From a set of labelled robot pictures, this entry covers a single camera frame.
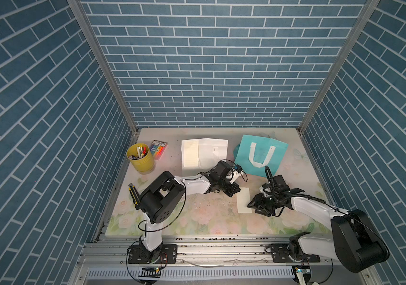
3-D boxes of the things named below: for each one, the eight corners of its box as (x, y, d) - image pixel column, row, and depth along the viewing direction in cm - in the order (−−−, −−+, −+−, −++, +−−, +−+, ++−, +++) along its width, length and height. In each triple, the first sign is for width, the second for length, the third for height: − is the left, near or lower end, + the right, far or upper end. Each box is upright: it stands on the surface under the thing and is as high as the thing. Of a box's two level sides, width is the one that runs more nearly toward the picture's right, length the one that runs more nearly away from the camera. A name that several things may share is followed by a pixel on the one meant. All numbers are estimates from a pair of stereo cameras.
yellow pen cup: (132, 173, 100) (123, 159, 89) (138, 157, 107) (130, 142, 97) (153, 174, 100) (147, 159, 89) (157, 157, 107) (152, 142, 97)
